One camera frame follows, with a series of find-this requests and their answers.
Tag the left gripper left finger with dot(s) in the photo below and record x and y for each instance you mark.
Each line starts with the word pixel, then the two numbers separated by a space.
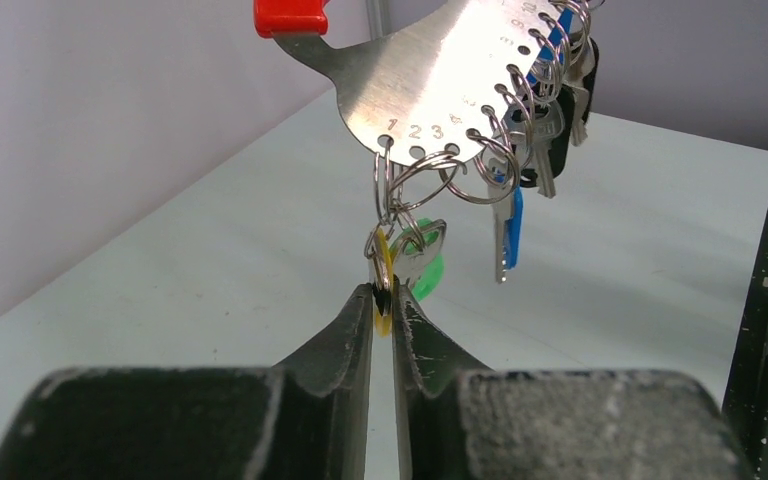
pixel 302 418

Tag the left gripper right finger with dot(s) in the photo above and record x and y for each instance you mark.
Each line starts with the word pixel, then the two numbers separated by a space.
pixel 459 419

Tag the yellow key tag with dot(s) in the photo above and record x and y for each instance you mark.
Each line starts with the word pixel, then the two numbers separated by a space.
pixel 381 280

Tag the silver key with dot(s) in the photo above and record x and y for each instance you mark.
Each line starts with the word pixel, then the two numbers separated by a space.
pixel 501 186
pixel 417 255

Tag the green key tag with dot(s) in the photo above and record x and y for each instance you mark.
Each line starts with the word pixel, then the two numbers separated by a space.
pixel 427 272

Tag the blue key tag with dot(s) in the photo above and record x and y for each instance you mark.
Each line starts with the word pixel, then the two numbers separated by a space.
pixel 512 212
pixel 556 47

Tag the steel key holder red handle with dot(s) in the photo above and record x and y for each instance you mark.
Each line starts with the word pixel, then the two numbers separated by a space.
pixel 430 87

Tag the black key tag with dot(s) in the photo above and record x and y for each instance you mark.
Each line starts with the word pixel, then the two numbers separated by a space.
pixel 570 111

